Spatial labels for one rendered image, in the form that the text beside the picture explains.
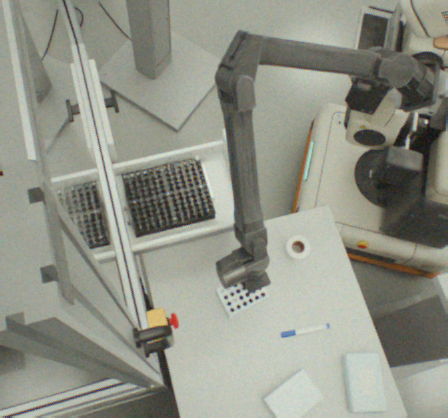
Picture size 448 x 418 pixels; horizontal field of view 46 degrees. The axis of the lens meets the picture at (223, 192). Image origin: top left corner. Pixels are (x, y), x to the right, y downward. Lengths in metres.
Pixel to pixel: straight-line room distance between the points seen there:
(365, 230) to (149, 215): 1.03
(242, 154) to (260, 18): 1.88
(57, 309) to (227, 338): 1.25
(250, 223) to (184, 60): 1.62
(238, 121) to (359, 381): 0.77
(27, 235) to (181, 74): 2.42
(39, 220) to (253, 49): 0.84
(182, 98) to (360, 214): 1.02
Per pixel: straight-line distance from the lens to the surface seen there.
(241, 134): 1.11
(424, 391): 2.44
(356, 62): 1.22
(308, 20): 2.99
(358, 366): 1.50
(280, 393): 1.44
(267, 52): 1.09
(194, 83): 2.63
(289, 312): 1.52
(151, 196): 1.44
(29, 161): 0.28
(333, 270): 1.57
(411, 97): 1.35
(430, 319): 1.89
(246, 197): 1.17
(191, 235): 1.41
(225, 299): 1.50
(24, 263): 0.26
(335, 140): 2.29
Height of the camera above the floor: 2.23
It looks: 68 degrees down
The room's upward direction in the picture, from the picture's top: 10 degrees clockwise
